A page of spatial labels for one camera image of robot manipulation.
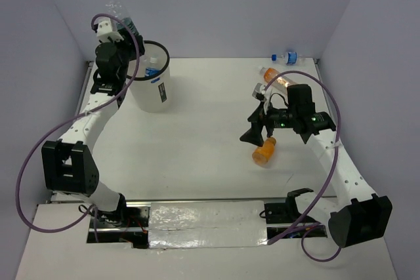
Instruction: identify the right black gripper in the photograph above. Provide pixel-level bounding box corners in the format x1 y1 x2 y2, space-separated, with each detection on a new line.
240 99 297 146

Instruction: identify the white bin with black rim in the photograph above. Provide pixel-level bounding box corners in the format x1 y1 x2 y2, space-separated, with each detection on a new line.
129 40 172 113

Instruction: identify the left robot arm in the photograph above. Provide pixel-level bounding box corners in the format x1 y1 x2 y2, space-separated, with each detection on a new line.
41 35 145 227

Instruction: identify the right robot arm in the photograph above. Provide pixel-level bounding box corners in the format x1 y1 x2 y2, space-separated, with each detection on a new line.
240 83 392 248

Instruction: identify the small orange juice bottle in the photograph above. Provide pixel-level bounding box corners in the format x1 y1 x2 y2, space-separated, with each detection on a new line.
252 137 277 166

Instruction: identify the blue label water bottle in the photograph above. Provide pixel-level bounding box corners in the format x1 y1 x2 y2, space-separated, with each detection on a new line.
145 56 160 77

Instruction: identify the silver tape strip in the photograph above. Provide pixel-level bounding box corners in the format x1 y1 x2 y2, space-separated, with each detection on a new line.
148 201 268 249

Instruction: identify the green label clear bottle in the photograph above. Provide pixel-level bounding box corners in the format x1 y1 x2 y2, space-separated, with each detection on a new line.
106 0 140 35

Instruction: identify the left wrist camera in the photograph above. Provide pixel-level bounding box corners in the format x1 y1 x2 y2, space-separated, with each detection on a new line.
96 18 123 43

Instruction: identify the long orange label bottle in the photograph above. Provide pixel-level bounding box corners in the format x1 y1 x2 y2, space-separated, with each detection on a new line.
258 67 297 94

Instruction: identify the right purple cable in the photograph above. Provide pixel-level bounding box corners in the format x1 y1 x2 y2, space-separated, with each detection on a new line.
264 70 344 263

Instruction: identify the small blue cap bottle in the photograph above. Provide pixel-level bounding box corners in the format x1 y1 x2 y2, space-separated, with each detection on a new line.
271 50 305 66

